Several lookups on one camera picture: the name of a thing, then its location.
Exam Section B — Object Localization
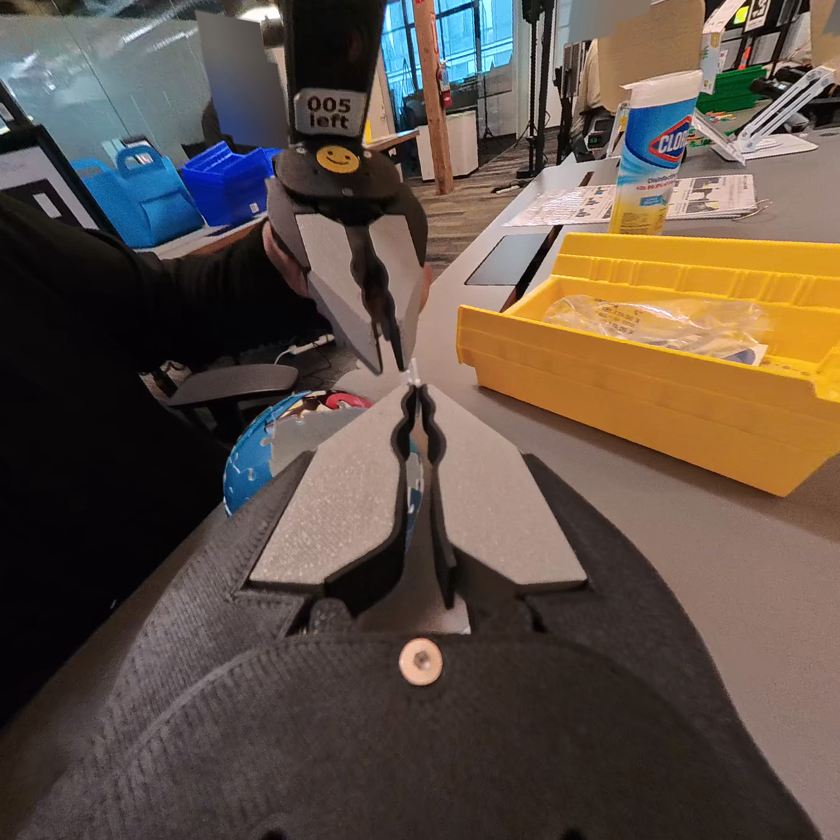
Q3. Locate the clear plastic bag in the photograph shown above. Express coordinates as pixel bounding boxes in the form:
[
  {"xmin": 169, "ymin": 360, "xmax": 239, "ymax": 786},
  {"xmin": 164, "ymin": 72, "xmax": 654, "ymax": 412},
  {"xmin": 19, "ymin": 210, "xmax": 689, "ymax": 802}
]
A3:
[{"xmin": 541, "ymin": 295, "xmax": 772, "ymax": 366}]

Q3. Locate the black table cable flap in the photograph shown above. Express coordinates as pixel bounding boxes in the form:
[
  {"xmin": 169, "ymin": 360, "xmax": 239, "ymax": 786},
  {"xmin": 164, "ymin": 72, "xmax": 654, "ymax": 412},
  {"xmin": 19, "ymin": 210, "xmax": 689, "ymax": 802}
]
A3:
[{"xmin": 465, "ymin": 231, "xmax": 551, "ymax": 287}]

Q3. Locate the black chair armrest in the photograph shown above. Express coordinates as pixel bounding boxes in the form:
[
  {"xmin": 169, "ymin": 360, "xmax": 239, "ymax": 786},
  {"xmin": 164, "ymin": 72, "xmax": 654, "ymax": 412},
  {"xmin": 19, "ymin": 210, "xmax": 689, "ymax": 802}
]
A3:
[{"xmin": 167, "ymin": 364, "xmax": 299, "ymax": 408}]

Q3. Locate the disinfectant wipes canister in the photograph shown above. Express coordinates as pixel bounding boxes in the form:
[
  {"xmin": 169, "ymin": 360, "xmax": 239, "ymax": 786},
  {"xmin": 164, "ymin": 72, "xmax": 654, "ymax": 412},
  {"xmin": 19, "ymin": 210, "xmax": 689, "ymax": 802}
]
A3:
[{"xmin": 609, "ymin": 69, "xmax": 703, "ymax": 236}]

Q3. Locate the black light stand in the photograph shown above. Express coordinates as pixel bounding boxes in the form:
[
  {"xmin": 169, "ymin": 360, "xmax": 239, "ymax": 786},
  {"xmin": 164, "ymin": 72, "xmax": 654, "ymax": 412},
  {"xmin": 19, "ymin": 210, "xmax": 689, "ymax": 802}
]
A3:
[{"xmin": 517, "ymin": 0, "xmax": 562, "ymax": 179}]

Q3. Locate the white cabinet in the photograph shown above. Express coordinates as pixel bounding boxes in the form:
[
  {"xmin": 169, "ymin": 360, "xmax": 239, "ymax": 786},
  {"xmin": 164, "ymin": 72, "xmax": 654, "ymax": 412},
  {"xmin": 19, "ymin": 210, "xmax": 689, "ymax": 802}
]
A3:
[{"xmin": 416, "ymin": 108, "xmax": 480, "ymax": 182}]

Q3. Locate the blue puzzle ball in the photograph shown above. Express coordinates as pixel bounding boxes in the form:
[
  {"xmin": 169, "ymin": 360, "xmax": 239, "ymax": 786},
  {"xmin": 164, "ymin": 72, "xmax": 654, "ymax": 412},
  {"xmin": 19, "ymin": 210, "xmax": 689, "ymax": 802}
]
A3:
[{"xmin": 223, "ymin": 389, "xmax": 421, "ymax": 559}]

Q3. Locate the yellow plastic storage bin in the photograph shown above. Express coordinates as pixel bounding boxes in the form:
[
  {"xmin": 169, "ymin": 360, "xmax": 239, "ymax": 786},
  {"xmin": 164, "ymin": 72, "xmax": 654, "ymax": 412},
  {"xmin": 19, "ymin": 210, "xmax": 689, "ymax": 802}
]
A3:
[{"xmin": 456, "ymin": 233, "xmax": 840, "ymax": 497}]

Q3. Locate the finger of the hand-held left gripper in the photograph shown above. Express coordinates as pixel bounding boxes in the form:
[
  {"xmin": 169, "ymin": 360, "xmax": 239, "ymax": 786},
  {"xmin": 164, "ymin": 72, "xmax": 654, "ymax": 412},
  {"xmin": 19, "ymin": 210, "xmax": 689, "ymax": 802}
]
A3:
[
  {"xmin": 357, "ymin": 214, "xmax": 429, "ymax": 374},
  {"xmin": 295, "ymin": 213, "xmax": 395, "ymax": 376}
]

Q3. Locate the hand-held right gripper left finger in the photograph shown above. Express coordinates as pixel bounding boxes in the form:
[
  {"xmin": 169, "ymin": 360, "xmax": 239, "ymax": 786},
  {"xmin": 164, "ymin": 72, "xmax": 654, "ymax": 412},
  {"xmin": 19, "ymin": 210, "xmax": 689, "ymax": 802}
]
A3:
[{"xmin": 248, "ymin": 385, "xmax": 417, "ymax": 618}]

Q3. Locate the person's left hand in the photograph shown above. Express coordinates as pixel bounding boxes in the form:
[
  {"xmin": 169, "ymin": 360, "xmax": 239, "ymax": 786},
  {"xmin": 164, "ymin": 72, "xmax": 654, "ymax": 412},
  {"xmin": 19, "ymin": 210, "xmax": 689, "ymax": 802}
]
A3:
[{"xmin": 262, "ymin": 222, "xmax": 312, "ymax": 299}]

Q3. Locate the white folding stand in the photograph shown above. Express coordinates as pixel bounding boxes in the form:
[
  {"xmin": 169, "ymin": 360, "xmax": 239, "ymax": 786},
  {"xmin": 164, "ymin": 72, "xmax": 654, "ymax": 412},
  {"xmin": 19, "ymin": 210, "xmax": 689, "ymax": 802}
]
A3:
[{"xmin": 692, "ymin": 64, "xmax": 821, "ymax": 165}]

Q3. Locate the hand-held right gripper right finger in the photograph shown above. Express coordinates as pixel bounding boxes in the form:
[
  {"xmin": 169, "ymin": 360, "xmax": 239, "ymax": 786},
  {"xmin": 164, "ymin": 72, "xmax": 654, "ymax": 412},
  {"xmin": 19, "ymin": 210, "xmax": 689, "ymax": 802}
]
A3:
[{"xmin": 420, "ymin": 385, "xmax": 589, "ymax": 626}]

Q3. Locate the blue plastic bin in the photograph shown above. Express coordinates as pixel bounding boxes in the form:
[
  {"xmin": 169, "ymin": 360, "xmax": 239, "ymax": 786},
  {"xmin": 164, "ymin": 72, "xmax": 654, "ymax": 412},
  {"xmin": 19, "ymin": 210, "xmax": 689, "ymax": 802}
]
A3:
[{"xmin": 178, "ymin": 140, "xmax": 283, "ymax": 227}]

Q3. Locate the printed paper sheet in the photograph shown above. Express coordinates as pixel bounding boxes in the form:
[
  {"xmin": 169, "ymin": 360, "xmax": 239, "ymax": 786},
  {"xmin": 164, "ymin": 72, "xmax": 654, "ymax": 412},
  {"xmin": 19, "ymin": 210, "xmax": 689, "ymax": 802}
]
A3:
[
  {"xmin": 504, "ymin": 184, "xmax": 618, "ymax": 227},
  {"xmin": 663, "ymin": 174, "xmax": 757, "ymax": 221}
]

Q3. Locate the person's left forearm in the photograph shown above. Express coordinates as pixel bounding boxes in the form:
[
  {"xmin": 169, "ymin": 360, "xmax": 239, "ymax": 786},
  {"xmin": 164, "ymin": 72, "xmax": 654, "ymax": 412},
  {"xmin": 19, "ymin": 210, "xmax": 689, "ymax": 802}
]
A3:
[{"xmin": 118, "ymin": 223, "xmax": 336, "ymax": 378}]

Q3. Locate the green plastic bin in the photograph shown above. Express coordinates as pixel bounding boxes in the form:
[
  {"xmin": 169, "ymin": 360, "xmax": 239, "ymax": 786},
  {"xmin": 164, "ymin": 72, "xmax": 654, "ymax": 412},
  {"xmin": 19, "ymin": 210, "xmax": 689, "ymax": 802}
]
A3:
[{"xmin": 696, "ymin": 64, "xmax": 769, "ymax": 114}]

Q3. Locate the wooden post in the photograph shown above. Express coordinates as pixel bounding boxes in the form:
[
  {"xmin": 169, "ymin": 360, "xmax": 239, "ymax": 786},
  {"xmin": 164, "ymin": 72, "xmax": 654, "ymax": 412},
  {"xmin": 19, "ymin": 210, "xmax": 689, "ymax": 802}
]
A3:
[{"xmin": 412, "ymin": 0, "xmax": 457, "ymax": 196}]

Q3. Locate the white power strip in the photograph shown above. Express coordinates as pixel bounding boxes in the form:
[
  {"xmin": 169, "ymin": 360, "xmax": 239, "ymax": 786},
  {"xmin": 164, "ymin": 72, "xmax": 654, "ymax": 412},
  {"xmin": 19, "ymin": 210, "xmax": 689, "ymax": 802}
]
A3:
[{"xmin": 276, "ymin": 333, "xmax": 337, "ymax": 358}]

